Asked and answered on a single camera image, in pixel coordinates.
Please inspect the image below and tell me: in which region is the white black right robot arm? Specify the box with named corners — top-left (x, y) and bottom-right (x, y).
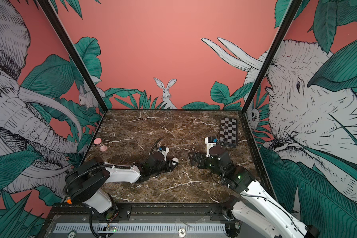
top-left (188, 145), bottom-right (320, 238)

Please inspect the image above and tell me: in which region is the black left corner frame post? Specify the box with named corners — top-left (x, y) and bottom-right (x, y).
top-left (37, 0), bottom-right (108, 113)

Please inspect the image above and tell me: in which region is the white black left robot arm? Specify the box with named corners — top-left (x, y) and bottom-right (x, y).
top-left (63, 150), bottom-right (179, 214)

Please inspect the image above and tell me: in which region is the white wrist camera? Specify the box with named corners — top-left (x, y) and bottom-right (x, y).
top-left (158, 146), bottom-right (169, 160)
top-left (205, 136), bottom-right (217, 157)

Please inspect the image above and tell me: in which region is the folded black white chessboard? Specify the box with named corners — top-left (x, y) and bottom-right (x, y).
top-left (218, 118), bottom-right (238, 148)

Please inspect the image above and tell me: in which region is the white slotted cable duct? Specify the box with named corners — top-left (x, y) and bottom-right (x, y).
top-left (52, 223), bottom-right (226, 235)

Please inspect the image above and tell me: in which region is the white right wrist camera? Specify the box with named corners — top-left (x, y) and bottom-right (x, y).
top-left (205, 136), bottom-right (217, 157)

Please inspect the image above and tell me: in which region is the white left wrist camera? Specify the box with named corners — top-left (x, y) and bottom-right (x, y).
top-left (158, 146), bottom-right (169, 160)

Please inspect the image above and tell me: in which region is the black right corner frame post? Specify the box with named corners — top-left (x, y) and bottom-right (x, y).
top-left (242, 0), bottom-right (302, 114)

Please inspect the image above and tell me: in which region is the black corner frame post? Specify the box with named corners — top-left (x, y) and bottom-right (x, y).
top-left (242, 0), bottom-right (302, 114)
top-left (37, 0), bottom-right (108, 113)

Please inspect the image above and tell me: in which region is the pink sand hourglass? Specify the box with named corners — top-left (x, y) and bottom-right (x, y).
top-left (94, 138), bottom-right (108, 152)

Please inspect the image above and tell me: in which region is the white round earbud case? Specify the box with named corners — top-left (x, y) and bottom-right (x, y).
top-left (171, 157), bottom-right (179, 166)

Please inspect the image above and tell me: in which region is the black front mounting rail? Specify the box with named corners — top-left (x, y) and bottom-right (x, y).
top-left (48, 200), bottom-right (239, 222)

